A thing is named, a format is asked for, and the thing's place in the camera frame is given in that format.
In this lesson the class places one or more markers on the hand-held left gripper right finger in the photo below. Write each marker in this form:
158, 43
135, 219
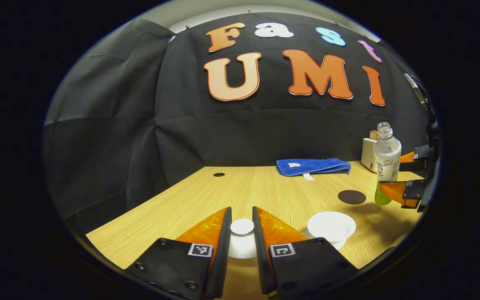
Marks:
258, 246

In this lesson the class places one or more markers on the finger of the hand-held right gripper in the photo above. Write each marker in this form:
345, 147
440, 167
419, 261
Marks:
415, 189
421, 153

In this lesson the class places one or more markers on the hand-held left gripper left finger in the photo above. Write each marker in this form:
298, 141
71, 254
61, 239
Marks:
224, 246

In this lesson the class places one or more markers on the white teacup lid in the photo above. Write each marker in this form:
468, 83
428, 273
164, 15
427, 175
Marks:
242, 227

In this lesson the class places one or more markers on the clear water bottle green label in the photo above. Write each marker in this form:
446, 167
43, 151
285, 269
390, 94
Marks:
386, 158

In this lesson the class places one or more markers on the dark round coaster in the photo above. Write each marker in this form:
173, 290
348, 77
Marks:
351, 197

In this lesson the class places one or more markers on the white teacup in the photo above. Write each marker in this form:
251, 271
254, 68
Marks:
331, 225

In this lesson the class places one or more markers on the toast slice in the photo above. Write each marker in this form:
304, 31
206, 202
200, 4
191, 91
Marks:
373, 134

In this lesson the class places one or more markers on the white toaster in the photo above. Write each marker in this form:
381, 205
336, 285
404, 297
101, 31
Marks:
368, 155

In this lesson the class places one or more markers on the white saucer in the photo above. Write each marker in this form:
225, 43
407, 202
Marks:
340, 245

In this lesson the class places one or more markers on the blue towel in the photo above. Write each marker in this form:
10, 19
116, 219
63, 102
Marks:
313, 166

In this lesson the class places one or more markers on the black backdrop cloth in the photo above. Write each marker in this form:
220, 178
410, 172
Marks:
223, 133

